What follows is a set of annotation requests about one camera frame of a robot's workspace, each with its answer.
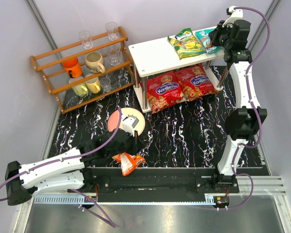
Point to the clear glass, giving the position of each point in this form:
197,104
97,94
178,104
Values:
112,30
86,39

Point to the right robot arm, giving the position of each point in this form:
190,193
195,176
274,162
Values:
246,120

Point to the pink round plate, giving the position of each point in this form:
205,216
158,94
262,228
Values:
114,118

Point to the beige mug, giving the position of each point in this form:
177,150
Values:
95,62

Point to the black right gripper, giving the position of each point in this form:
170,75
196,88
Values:
215,35

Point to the light green mug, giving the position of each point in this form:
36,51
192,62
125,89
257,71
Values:
80,89

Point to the yellow mug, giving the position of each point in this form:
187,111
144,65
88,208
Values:
94,85

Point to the yellow green Fox's bag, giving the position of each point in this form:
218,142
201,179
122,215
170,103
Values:
186,44

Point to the white two-tier shelf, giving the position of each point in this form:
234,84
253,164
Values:
158,56

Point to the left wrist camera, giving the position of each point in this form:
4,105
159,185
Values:
129,122

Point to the teal Fox's candy bag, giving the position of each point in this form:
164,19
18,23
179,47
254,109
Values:
204,39

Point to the clear glass top left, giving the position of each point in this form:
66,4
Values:
86,39

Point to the clear glass top right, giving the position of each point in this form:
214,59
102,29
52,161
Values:
112,30

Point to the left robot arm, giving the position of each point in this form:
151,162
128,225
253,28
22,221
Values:
68,170

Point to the orange candy bag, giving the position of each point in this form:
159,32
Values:
128,162

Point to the clear glass bottom shelf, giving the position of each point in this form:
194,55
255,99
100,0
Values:
106,84

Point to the orange mug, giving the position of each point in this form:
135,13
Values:
72,67

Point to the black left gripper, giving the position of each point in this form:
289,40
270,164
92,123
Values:
135,147

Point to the red candy bag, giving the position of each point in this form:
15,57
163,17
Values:
164,91
194,82

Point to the clear glass shelf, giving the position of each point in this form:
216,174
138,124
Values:
106,84
113,54

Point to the wooden cup rack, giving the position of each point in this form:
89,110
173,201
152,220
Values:
59,84

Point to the clear glass middle shelf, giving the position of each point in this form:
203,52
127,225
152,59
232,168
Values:
113,54

